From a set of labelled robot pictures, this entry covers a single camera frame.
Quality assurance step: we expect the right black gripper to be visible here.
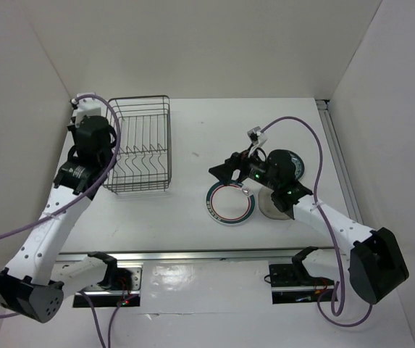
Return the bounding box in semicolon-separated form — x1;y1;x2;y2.
209;144;279;191

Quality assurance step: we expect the teal red rimmed plate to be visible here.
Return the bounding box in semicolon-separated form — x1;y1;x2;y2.
204;181;256;226

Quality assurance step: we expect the clear glass square plate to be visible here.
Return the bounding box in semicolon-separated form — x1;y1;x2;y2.
259;187;290;220

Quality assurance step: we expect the blue floral small plate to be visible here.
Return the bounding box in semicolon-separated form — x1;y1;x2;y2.
289;151;305;180

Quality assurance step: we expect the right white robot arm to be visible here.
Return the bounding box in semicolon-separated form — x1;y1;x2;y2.
209;149;409;305

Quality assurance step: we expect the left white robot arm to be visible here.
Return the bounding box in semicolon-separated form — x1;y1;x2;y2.
0;115;120;323

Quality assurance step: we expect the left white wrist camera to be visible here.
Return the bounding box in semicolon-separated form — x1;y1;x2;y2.
70;94;101;128

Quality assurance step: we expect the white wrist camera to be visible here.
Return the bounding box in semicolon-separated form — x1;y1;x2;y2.
247;126;268;157
70;94;101;128

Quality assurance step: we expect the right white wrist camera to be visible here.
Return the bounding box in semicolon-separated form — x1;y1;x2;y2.
247;126;268;157

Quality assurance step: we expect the metal wire dish rack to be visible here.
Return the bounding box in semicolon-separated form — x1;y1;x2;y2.
104;94;172;194

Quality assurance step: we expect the aluminium front rail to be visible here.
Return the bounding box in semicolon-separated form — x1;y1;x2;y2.
51;244;353;263

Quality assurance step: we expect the aluminium rail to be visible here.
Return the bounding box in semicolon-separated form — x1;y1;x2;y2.
315;99;363;223
51;244;353;263

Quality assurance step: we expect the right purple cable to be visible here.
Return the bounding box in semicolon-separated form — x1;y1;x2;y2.
259;116;374;328

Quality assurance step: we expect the purple cable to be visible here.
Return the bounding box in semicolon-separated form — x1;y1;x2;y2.
0;93;122;320
259;116;374;328

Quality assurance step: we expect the aluminium right side rail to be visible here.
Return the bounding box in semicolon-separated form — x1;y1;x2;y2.
315;99;363;223

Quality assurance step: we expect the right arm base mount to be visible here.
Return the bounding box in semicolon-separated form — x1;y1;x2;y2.
264;246;334;305

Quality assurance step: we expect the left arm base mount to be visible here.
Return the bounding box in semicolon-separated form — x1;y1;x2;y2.
83;262;143;309

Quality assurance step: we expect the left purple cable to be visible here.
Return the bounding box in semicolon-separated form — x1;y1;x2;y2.
0;93;122;320

